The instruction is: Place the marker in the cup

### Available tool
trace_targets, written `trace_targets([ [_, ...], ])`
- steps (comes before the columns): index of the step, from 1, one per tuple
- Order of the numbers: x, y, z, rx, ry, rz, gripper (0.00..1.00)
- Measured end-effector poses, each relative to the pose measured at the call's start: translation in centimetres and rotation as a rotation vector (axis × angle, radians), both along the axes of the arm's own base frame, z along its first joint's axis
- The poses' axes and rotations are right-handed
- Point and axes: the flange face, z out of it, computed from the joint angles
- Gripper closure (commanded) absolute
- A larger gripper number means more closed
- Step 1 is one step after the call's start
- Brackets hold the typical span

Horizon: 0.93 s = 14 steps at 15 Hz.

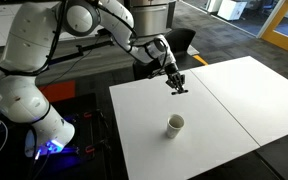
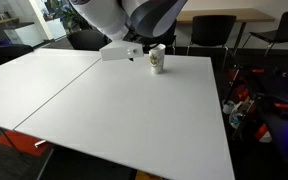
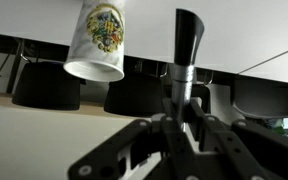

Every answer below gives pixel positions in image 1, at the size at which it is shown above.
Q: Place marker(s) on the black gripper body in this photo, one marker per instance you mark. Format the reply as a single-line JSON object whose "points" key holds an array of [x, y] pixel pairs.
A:
{"points": [[175, 77]]}

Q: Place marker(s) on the black marker pen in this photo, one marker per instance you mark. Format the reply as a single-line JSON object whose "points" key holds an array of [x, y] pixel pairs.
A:
{"points": [[180, 92]]}

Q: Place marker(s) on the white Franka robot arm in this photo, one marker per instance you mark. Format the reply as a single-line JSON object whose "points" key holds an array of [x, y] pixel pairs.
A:
{"points": [[27, 43]]}

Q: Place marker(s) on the white paper cup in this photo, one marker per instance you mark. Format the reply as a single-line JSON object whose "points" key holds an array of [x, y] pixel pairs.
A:
{"points": [[175, 126]]}

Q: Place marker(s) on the black chair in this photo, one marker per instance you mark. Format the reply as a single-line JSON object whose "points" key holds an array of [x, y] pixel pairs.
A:
{"points": [[180, 41]]}

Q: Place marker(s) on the stainless steel appliance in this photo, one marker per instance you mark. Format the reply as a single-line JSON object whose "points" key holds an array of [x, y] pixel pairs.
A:
{"points": [[150, 16]]}

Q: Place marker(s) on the white cabinet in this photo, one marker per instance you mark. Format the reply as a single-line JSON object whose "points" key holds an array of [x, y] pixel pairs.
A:
{"points": [[232, 9]]}

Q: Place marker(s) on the red clamp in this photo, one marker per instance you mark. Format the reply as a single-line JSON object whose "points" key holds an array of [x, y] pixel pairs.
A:
{"points": [[88, 115], [90, 149]]}

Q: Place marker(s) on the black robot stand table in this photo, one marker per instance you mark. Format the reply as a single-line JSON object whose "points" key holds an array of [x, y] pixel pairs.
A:
{"points": [[84, 133]]}

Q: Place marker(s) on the orange door frame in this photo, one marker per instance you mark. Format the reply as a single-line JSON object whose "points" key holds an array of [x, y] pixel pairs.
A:
{"points": [[280, 36]]}

